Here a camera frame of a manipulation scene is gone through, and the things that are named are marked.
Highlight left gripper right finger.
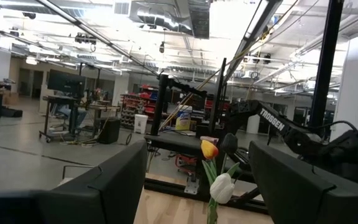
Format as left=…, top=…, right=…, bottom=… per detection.
left=249, top=140, right=358, bottom=224

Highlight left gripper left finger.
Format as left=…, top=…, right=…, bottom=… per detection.
left=0, top=139, right=148, bottom=224

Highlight white artificial tulip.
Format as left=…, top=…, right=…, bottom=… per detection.
left=208, top=172, right=236, bottom=224

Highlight black artificial tulip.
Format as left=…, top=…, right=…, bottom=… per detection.
left=221, top=133, right=241, bottom=187

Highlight orange yellow artificial tulip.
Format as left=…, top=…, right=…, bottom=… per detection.
left=200, top=139, right=220, bottom=187

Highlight black floor box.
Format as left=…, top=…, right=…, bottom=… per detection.
left=97, top=117, right=121, bottom=145

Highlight white trash bin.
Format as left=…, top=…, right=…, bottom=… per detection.
left=133, top=113, right=149, bottom=135

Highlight red parts bin shelves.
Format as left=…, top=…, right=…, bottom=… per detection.
left=120, top=84, right=167, bottom=129

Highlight yellow wipes container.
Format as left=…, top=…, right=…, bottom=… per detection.
left=175, top=105, right=194, bottom=131

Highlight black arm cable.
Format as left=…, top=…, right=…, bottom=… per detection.
left=290, top=119, right=358, bottom=146

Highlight black aluminium table frame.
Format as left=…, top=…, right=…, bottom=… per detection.
left=144, top=177, right=270, bottom=215

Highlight black slanted post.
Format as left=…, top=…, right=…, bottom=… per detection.
left=308, top=0, right=344, bottom=128

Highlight black overhead frame beam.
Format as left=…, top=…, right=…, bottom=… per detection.
left=35, top=0, right=160, bottom=77
left=223, top=0, right=284, bottom=84

